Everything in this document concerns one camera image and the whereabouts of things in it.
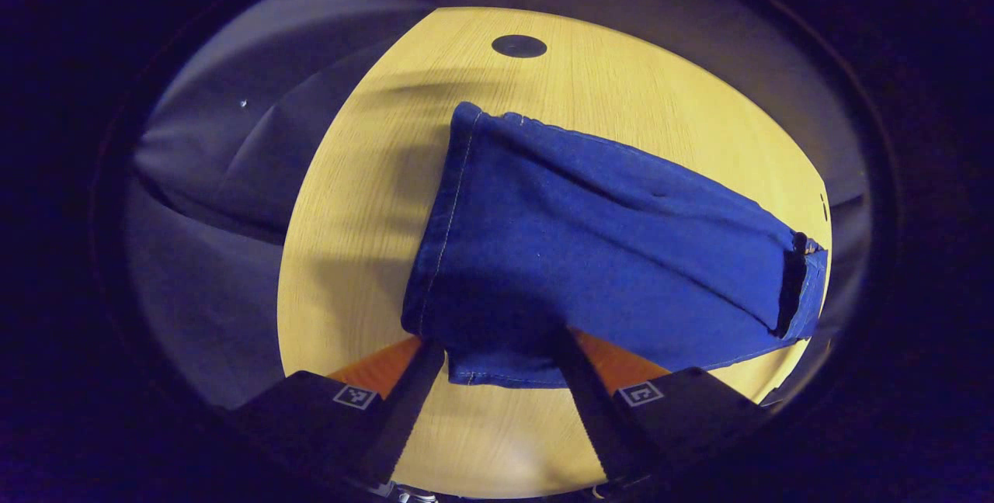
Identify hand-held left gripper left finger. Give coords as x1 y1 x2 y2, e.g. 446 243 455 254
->
229 336 447 488

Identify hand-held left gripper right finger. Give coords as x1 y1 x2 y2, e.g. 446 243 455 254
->
555 328 777 488

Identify blue denim jeans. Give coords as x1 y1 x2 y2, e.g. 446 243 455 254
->
401 102 829 389

